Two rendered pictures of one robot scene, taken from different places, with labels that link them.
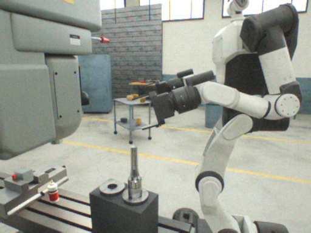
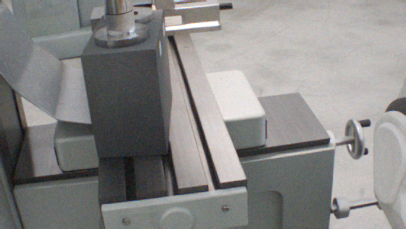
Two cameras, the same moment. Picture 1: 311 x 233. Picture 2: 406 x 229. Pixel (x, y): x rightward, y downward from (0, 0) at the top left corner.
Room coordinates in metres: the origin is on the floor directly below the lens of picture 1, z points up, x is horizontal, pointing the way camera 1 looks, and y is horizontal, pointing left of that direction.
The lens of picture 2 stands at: (0.34, -0.76, 1.44)
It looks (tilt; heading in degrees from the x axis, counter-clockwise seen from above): 27 degrees down; 62
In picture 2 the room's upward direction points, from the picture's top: 4 degrees counter-clockwise
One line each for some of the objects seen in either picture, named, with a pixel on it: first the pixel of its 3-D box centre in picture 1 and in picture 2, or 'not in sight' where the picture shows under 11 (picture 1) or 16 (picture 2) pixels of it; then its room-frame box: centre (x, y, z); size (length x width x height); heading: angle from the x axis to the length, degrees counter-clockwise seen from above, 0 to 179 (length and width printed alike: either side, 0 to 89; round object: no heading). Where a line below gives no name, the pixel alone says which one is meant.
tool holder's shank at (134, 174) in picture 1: (134, 162); not in sight; (0.63, 0.06, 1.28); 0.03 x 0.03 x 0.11
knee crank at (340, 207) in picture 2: not in sight; (367, 202); (1.26, 0.07, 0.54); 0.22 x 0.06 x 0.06; 159
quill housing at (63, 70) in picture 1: (50, 97); not in sight; (0.81, 0.40, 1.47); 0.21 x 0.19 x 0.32; 69
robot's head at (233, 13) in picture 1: (237, 8); not in sight; (0.99, -0.37, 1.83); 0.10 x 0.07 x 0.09; 177
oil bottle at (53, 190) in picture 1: (53, 190); not in sight; (0.87, 0.47, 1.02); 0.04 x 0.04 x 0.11
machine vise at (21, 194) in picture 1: (31, 183); (154, 9); (0.93, 0.60, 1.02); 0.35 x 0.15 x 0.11; 156
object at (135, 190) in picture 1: (135, 187); (119, 16); (0.63, 0.06, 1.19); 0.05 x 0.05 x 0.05
